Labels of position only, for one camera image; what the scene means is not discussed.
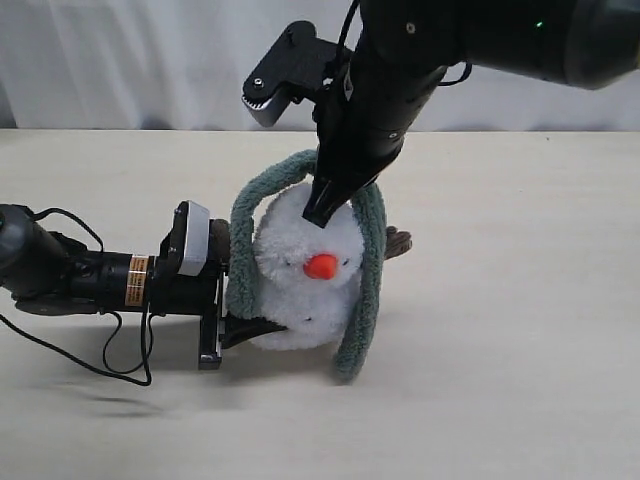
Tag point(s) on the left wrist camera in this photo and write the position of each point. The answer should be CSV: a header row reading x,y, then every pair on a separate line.
x,y
189,238

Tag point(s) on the white plush snowman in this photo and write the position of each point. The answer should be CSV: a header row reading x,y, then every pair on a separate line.
x,y
287,270

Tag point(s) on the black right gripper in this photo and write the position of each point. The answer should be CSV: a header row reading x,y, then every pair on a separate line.
x,y
362,120

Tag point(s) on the teal fuzzy knit scarf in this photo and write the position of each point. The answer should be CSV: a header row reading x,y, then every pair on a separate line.
x,y
350,352

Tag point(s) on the white curtain backdrop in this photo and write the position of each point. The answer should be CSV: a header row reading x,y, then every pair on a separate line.
x,y
180,65

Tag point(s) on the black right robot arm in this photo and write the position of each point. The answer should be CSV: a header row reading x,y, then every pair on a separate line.
x,y
405,49

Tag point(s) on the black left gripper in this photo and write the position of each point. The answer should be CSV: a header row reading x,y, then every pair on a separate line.
x,y
201,296

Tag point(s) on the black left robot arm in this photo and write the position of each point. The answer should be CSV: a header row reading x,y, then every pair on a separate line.
x,y
50,274

